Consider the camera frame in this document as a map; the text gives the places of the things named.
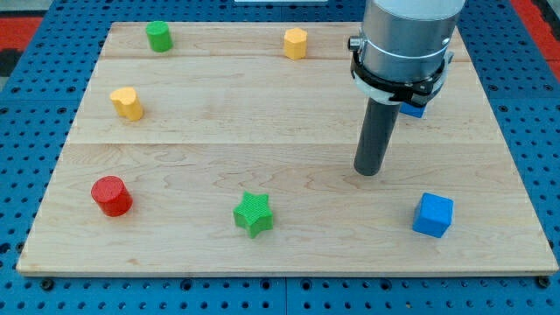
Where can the blue block behind arm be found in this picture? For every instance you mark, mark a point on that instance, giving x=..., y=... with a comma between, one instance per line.
x=410, y=110

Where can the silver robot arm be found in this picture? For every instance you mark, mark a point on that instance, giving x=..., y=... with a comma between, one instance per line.
x=401, y=52

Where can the green star block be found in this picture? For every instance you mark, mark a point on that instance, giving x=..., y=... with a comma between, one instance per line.
x=254, y=214

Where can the yellow hexagon block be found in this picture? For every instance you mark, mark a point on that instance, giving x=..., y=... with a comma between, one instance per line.
x=295, y=43

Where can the wooden board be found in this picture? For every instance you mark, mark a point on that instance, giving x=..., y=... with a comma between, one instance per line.
x=225, y=112

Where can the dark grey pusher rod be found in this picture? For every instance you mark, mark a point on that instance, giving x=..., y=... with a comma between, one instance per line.
x=376, y=131

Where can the yellow heart block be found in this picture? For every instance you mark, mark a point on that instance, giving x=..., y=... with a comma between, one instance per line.
x=127, y=104

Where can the blue cube block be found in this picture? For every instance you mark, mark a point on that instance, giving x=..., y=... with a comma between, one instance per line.
x=433, y=215

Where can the green cylinder block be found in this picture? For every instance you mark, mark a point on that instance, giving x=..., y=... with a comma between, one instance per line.
x=159, y=36

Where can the red cylinder block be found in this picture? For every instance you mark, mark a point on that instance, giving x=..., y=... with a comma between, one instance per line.
x=112, y=196

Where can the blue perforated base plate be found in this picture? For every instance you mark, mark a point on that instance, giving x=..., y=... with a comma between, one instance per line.
x=56, y=48

